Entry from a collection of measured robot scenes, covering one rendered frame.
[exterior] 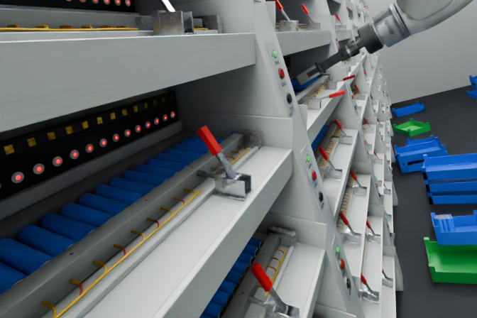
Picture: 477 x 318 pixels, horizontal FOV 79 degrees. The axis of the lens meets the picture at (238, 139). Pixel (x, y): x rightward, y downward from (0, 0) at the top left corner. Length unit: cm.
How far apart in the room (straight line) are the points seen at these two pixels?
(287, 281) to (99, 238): 31
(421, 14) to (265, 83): 46
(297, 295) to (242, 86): 33
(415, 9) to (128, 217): 72
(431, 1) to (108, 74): 70
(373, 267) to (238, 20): 87
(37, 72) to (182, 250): 18
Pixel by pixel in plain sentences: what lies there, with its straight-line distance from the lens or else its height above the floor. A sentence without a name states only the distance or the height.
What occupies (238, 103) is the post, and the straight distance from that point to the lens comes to 49.
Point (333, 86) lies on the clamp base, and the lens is 98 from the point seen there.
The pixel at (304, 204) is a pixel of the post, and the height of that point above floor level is 82.
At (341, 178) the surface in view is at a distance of 79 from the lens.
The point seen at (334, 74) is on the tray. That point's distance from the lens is 114.
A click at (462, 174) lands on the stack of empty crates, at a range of 199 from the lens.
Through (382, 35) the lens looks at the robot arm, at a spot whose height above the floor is 104.
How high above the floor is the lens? 105
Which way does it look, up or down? 11 degrees down
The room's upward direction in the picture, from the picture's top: 20 degrees counter-clockwise
